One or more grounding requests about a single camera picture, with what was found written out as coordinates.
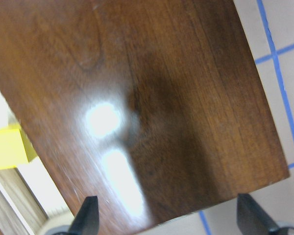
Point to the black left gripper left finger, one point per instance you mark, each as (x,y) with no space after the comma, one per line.
(86,221)

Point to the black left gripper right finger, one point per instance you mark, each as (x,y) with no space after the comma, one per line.
(252,219)

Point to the light wooden drawer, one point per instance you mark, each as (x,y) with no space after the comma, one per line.
(30,191)

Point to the yellow wooden block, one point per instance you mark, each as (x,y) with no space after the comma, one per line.
(15,147)

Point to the dark wooden drawer cabinet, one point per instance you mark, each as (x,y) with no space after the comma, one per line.
(154,106)

